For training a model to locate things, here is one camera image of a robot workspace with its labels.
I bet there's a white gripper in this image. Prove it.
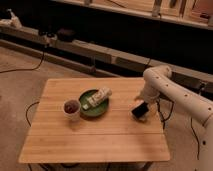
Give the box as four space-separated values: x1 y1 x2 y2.
135 91 158 104

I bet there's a black eraser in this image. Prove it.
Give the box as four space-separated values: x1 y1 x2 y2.
132 102 149 119

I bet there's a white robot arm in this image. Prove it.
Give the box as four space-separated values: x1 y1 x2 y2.
132 65 213 171

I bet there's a white sponge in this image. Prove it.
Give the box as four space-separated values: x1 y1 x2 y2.
137 110 152 122

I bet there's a wooden table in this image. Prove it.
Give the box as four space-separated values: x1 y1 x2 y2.
19 78 170 163

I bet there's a green plate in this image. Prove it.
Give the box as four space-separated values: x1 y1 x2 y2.
79 87 112 118

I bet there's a white cup with brown contents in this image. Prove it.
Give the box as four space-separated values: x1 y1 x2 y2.
63 100 81 121

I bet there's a dark box on ledge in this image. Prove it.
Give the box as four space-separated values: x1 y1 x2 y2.
57 28 75 42

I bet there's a white object on ledge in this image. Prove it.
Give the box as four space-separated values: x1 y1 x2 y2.
0 9 22 29

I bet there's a black cable at table right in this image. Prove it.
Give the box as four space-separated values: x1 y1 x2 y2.
155 99 206 161

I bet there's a black cable on floor left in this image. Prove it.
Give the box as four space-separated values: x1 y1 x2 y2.
0 46 46 75

